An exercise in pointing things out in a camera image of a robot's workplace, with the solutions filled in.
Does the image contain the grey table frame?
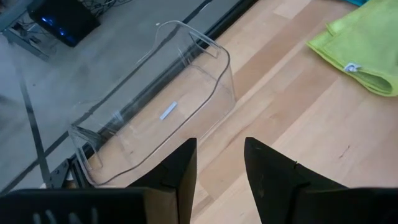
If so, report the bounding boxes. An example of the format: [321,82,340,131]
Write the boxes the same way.
[0,0,52,62]

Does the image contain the clear plastic bin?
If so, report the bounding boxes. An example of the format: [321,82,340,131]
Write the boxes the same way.
[67,19,238,188]

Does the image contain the black computer blue lights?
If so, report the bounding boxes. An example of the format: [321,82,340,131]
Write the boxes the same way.
[26,0,102,48]

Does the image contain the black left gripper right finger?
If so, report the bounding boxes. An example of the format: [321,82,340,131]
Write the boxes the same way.
[243,136,398,224]

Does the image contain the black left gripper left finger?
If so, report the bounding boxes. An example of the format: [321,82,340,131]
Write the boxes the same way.
[0,138,198,224]

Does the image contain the lime green microfiber towel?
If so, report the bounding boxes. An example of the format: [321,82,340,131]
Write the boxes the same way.
[306,0,398,98]

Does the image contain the black cable tangle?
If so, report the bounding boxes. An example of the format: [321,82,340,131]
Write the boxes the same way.
[79,0,133,16]

